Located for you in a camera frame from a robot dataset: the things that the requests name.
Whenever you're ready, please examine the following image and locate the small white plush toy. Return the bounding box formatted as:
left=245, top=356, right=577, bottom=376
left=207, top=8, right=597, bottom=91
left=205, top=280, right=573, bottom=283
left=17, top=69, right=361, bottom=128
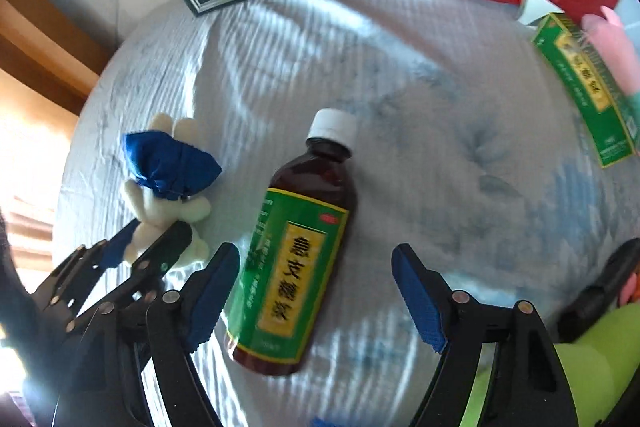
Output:
left=121, top=114, right=224, bottom=269

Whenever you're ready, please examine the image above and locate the green frog plush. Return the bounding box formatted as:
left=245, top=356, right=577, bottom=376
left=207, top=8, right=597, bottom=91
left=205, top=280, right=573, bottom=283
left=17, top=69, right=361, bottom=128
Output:
left=457, top=307, right=640, bottom=427

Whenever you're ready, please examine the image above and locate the wooden frame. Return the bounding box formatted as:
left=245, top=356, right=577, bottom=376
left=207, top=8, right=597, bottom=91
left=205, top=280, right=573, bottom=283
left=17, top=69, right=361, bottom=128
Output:
left=0, top=0, right=118, bottom=118

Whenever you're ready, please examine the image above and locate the brown bottle green label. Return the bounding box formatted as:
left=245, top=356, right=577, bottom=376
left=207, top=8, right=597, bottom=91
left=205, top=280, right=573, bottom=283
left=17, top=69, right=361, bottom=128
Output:
left=225, top=108, right=360, bottom=378

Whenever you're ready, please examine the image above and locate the green medicine box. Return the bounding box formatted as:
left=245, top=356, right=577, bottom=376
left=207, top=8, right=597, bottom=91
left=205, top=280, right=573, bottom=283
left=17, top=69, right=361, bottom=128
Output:
left=530, top=13, right=640, bottom=170

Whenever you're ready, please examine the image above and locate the black curved object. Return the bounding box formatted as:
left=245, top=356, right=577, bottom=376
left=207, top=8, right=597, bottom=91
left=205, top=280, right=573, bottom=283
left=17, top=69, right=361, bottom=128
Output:
left=555, top=237, right=640, bottom=343

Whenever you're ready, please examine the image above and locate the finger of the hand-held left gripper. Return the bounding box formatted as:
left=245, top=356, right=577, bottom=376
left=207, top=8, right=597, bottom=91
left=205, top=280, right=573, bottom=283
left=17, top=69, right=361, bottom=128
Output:
left=65, top=222, right=194, bottom=333
left=32, top=219, right=143, bottom=308

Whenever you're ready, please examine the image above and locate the pink pig plush teal dress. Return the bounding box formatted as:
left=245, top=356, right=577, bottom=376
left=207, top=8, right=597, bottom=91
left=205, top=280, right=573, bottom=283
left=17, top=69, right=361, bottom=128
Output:
left=582, top=4, right=640, bottom=95

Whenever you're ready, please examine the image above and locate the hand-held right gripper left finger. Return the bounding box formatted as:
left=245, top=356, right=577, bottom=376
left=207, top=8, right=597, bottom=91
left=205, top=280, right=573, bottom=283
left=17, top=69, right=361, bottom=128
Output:
left=52, top=242, right=242, bottom=427

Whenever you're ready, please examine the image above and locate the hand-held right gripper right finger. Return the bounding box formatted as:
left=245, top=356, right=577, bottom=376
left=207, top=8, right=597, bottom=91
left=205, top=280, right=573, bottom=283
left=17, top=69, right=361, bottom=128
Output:
left=391, top=243, right=581, bottom=427

